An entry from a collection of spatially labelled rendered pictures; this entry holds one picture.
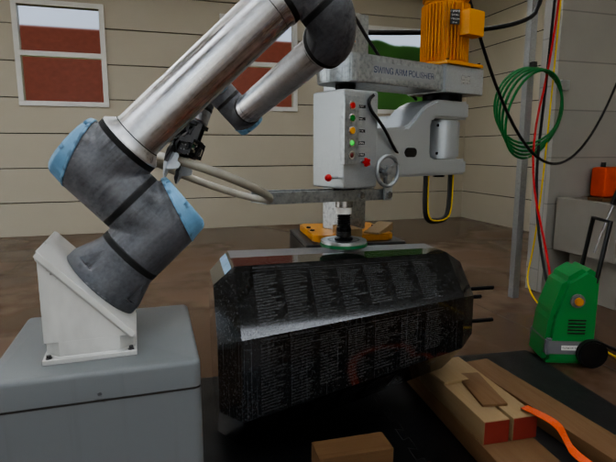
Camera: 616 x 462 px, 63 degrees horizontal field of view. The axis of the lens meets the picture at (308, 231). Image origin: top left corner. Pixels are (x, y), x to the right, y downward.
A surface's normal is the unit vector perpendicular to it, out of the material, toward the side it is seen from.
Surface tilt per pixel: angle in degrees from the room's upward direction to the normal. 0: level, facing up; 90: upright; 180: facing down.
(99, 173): 95
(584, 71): 90
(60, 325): 90
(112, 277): 74
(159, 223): 85
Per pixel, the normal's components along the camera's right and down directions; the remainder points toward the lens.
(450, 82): 0.59, 0.13
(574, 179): 0.29, 0.15
